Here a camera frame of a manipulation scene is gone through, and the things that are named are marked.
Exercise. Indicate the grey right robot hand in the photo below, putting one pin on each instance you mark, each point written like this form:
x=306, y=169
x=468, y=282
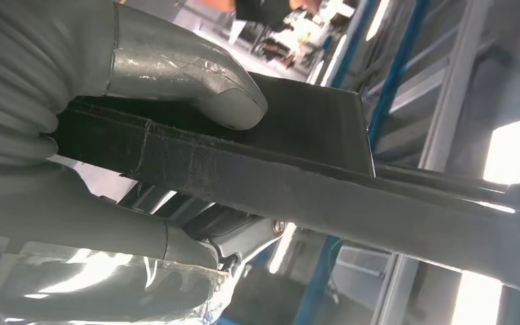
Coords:
x=85, y=233

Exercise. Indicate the blue metal shelf rack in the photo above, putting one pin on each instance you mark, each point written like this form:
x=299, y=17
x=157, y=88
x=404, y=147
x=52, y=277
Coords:
x=318, y=287

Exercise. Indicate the person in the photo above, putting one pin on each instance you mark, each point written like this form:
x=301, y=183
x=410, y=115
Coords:
x=260, y=9

